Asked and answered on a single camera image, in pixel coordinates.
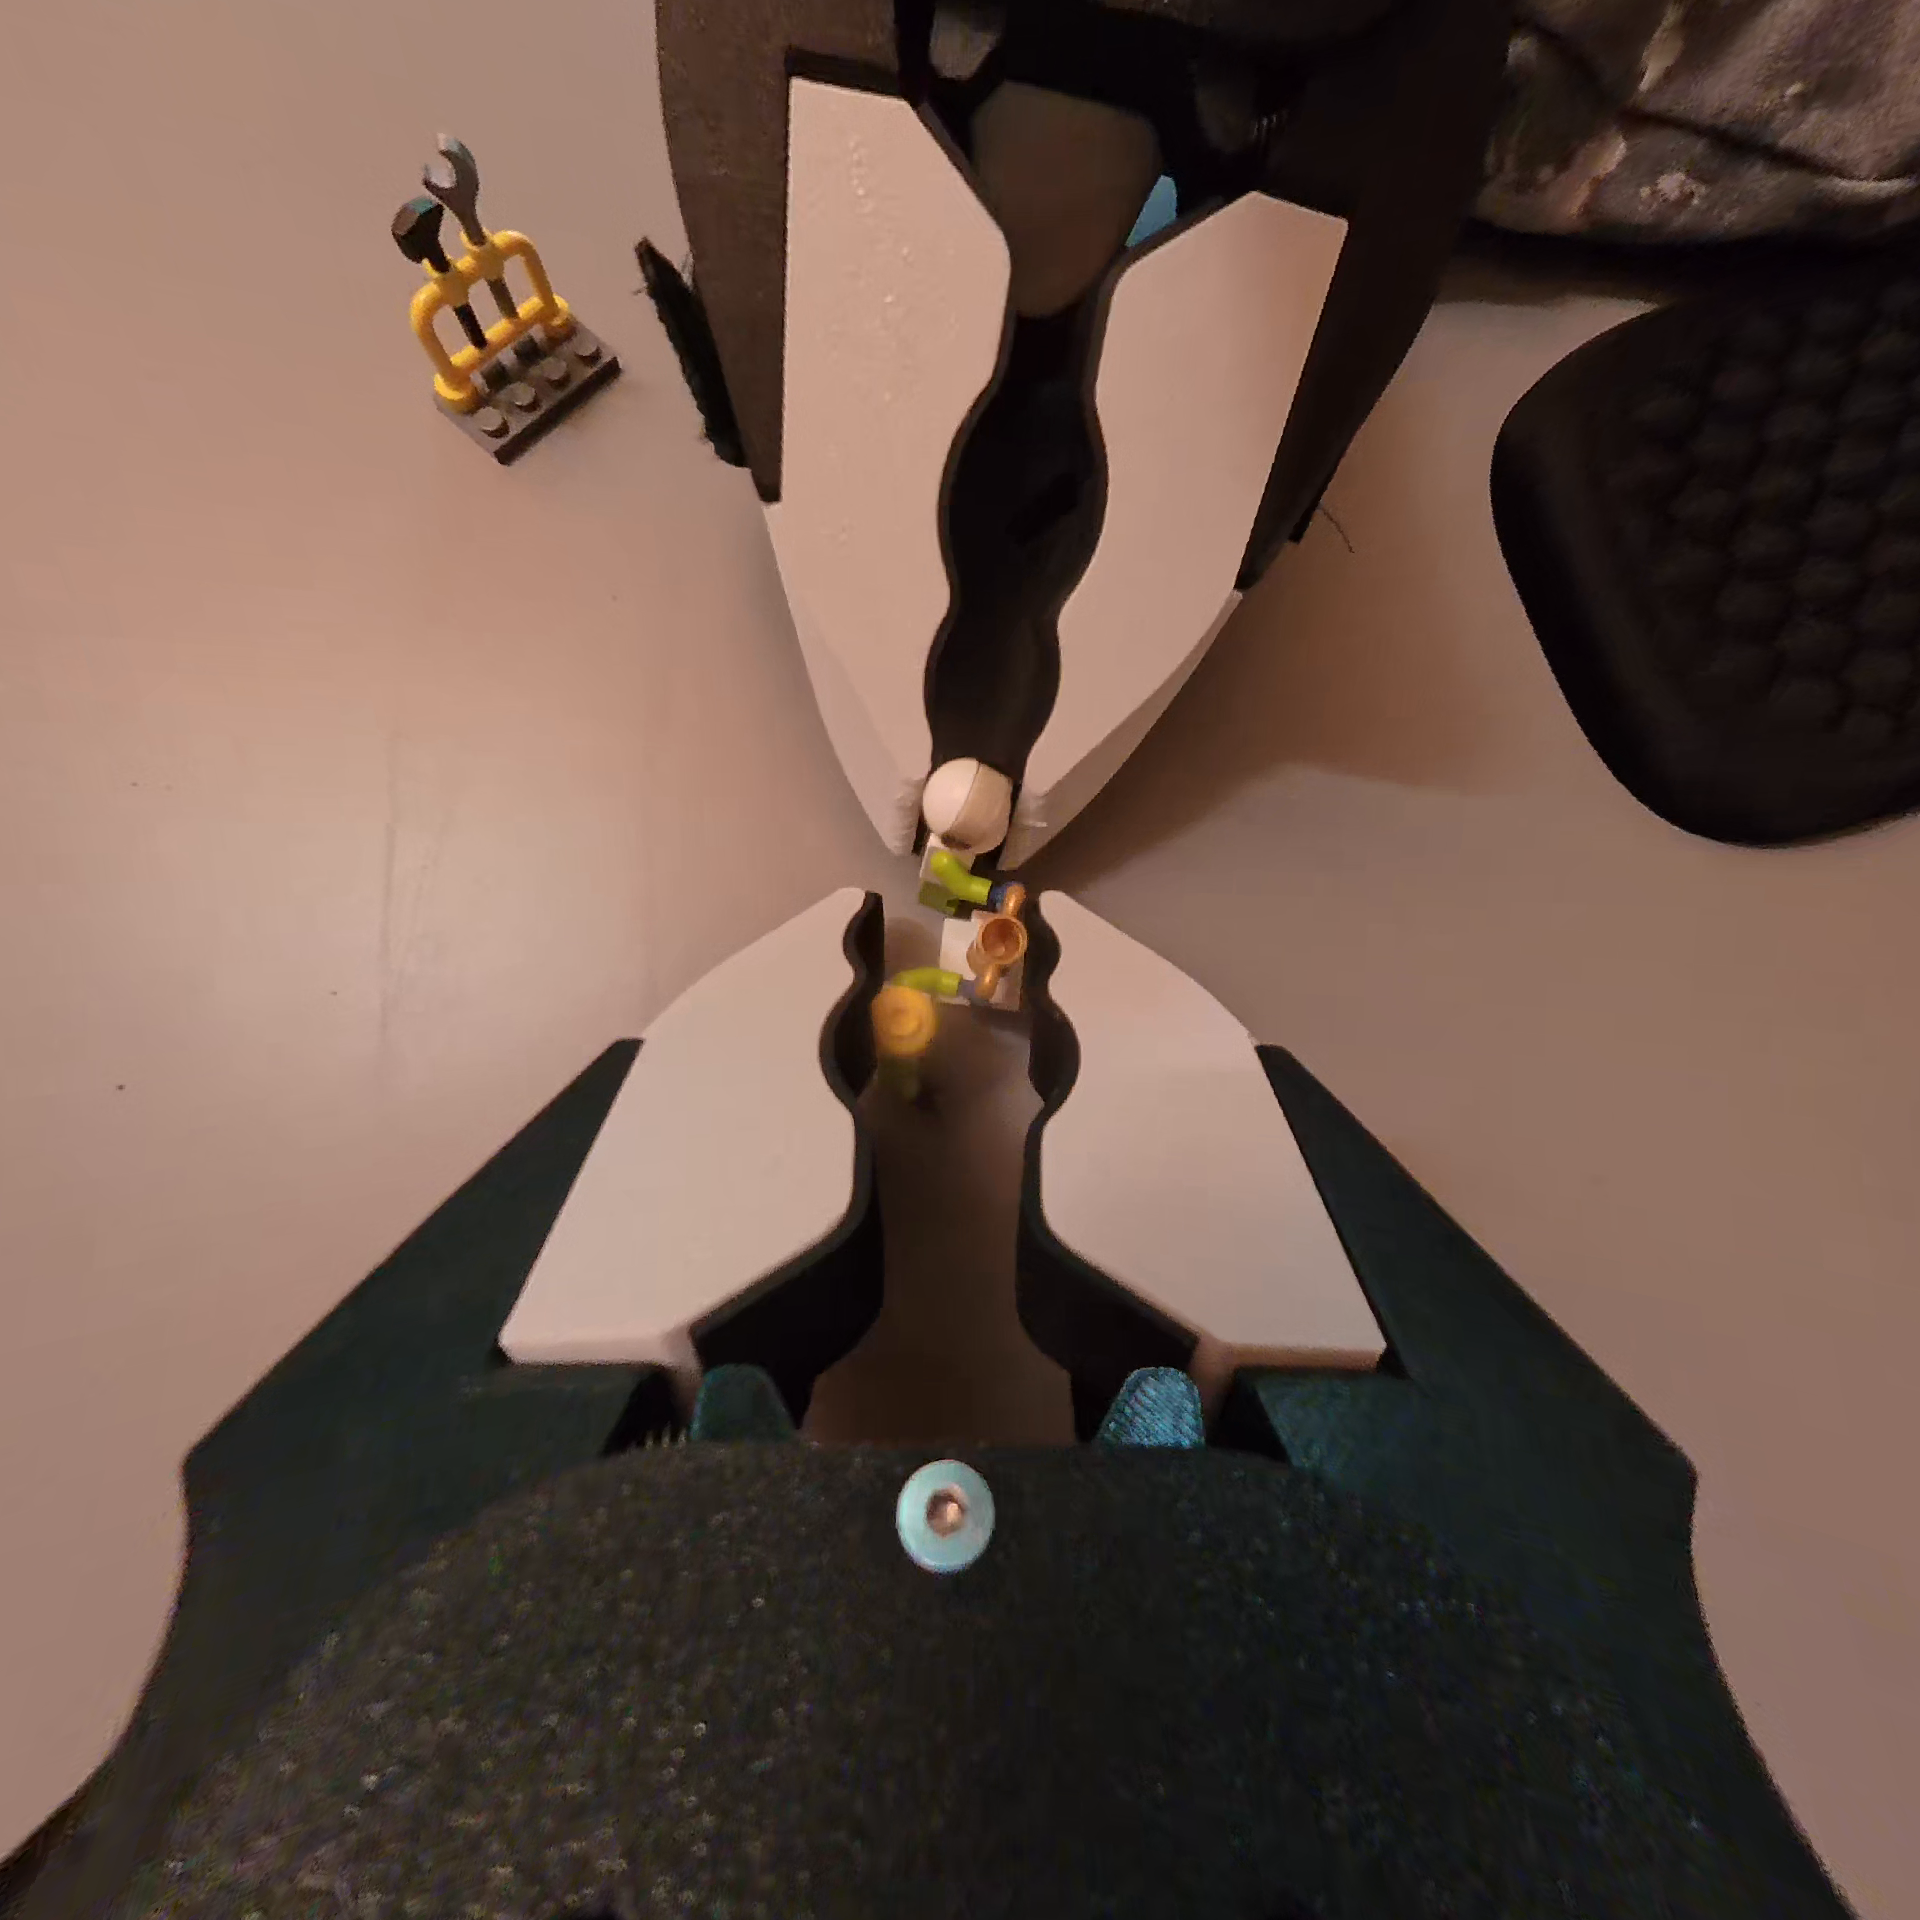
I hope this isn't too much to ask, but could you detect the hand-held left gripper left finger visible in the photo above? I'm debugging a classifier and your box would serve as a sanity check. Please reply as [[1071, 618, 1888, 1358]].
[[496, 890, 882, 1373]]

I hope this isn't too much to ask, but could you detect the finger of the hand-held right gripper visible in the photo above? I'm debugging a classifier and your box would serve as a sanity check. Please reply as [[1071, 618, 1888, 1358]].
[[1014, 199, 1352, 849], [762, 73, 1013, 854]]

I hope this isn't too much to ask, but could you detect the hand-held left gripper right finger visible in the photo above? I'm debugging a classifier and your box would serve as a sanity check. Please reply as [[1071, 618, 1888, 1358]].
[[1022, 895, 1390, 1382]]

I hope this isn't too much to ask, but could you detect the small tan lego piece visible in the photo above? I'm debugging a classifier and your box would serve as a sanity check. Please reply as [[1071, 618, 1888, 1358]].
[[953, 877, 1042, 1012]]

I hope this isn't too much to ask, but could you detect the green lego minifigure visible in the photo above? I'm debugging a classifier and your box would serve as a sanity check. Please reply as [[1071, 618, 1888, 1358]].
[[914, 753, 1022, 919]]

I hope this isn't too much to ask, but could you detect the person's right forearm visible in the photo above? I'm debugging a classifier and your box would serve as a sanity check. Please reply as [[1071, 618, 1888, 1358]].
[[1465, 0, 1920, 247]]

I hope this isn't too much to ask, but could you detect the black mesh office chair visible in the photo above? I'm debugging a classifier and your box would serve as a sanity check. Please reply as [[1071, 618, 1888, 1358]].
[[1489, 284, 1920, 853]]

